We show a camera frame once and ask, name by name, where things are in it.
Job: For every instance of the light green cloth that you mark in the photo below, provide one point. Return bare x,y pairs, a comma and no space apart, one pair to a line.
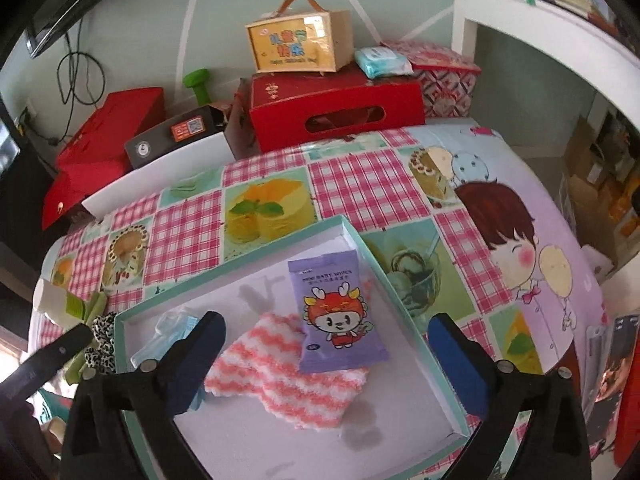
96,304

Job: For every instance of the red stool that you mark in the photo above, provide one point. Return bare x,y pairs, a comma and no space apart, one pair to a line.
630,425

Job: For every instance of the purple baby wipes packet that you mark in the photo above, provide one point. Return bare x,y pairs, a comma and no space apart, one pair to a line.
335,310

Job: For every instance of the teal shallow cardboard box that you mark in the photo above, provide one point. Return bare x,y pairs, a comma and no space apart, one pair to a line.
400,390

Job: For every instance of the black monitor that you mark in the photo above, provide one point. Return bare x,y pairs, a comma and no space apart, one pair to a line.
42,35

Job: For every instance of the pink striped fluffy cloth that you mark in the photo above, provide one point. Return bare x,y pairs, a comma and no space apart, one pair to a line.
280,385

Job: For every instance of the green dumbbell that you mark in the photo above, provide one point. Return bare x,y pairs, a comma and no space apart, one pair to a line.
196,87

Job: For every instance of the green tissue pack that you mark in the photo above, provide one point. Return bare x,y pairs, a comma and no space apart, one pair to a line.
60,302

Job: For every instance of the blue face mask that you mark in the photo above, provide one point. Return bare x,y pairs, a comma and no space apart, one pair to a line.
162,332

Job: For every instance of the white chair back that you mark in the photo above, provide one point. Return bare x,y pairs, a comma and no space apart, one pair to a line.
150,180

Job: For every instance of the blue wet wipes pack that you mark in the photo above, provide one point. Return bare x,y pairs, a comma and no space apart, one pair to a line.
380,62

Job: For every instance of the cardboard boxes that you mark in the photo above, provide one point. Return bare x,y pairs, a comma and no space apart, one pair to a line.
600,200

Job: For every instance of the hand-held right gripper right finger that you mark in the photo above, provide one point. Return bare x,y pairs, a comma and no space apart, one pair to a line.
460,365

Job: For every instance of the smartphone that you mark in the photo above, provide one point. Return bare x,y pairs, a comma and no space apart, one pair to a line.
612,360

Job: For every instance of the black cardboard box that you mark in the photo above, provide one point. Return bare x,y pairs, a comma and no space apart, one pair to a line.
160,142

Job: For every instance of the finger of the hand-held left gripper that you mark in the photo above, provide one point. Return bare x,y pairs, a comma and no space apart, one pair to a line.
62,350

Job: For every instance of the leopard print scrunchie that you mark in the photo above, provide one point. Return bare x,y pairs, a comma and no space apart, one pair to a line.
102,335

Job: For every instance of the red paper gift bag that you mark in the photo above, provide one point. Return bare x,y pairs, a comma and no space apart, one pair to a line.
110,125
65,200

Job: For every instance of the printed checkered tablecloth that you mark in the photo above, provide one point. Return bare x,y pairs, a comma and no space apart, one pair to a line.
350,185

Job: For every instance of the black cabinet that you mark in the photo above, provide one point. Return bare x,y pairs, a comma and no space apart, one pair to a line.
15,185

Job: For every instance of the white desk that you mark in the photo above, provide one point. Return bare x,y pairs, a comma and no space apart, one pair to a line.
525,15

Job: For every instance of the red patterned box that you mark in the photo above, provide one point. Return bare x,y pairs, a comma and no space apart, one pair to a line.
445,90

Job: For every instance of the wall power outlet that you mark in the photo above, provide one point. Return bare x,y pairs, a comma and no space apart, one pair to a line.
25,117

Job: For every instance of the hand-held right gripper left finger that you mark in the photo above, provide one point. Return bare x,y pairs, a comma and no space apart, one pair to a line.
200,355

